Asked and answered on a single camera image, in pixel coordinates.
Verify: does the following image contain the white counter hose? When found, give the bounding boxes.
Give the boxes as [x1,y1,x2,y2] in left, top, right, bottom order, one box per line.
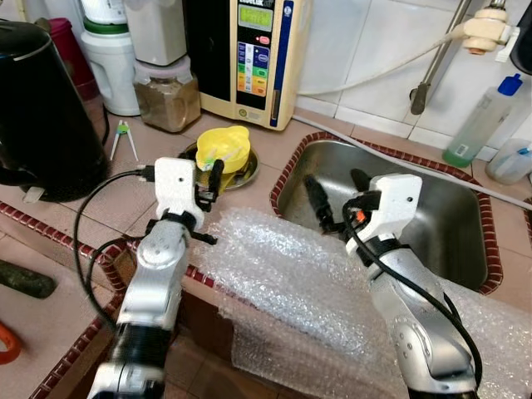
[291,112,532,210]

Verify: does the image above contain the steel sink basin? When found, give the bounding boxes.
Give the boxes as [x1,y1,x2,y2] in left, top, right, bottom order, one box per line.
[270,133,504,293]

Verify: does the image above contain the cream ionizer hose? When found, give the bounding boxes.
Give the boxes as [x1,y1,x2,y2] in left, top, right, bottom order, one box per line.
[298,23,466,96]

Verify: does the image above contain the yellow plastic bowl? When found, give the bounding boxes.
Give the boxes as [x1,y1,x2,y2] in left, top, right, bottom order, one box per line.
[196,126,251,175]

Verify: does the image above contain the grey blender cup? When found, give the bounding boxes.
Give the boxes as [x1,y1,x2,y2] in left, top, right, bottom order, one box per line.
[123,0,189,67]

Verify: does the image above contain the orange rubber ring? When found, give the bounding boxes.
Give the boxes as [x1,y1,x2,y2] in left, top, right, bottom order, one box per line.
[0,320,22,365]

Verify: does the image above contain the cream faucet diverter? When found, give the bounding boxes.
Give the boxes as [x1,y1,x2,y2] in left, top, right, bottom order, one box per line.
[461,7,520,56]

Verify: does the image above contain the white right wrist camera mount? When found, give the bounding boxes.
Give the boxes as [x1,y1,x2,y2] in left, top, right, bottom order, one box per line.
[356,173,423,246]

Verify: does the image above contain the round steel plate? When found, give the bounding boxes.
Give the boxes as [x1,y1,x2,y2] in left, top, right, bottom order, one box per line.
[179,141,260,190]

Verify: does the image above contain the clear bottle blue cap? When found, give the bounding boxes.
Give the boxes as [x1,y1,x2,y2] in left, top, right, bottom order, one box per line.
[443,73,525,169]

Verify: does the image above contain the black electric kettle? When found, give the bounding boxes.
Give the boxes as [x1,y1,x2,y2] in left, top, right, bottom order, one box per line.
[0,21,111,203]

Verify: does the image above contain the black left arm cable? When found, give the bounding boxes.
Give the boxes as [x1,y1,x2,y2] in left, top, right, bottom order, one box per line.
[73,166,160,329]

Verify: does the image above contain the small white green tongs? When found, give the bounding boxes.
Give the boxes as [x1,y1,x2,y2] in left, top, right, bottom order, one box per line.
[111,121,140,163]

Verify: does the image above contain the grey metal tap spout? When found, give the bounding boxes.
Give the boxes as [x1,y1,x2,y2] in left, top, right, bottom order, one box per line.
[410,0,475,116]

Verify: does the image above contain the maroon plastic container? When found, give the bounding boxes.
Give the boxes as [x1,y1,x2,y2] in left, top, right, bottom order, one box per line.
[48,17,99,102]

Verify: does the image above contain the clear plastic cup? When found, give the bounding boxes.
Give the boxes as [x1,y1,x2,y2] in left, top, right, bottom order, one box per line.
[486,137,532,185]

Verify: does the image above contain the dark green cucumber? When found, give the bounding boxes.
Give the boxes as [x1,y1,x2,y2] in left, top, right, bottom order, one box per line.
[0,259,57,298]

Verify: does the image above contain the cream water ionizer machine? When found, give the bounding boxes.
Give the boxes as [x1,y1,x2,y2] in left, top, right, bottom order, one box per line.
[185,0,313,132]

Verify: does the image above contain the clear bubble wrap sheet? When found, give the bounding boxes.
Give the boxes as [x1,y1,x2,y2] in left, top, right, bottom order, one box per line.
[193,208,532,399]

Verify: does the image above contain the glass jar brown powder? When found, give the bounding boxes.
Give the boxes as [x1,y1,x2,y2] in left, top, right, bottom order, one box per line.
[133,58,202,134]

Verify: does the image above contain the white jug green band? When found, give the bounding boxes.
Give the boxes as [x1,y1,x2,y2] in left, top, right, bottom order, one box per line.
[79,0,140,117]

